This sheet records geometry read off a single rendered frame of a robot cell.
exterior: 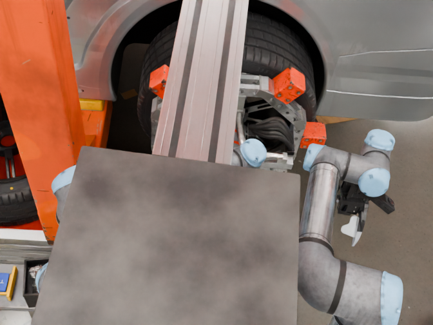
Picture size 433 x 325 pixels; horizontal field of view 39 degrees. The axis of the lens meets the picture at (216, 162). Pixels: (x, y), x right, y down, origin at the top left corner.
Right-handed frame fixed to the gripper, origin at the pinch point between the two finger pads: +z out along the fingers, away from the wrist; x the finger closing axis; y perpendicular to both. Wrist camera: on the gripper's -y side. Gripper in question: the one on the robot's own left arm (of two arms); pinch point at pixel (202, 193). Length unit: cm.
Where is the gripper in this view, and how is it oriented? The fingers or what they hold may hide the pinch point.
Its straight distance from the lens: 191.3
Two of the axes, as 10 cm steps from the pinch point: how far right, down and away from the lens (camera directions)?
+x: 8.5, -1.1, 5.1
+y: 3.1, 8.9, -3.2
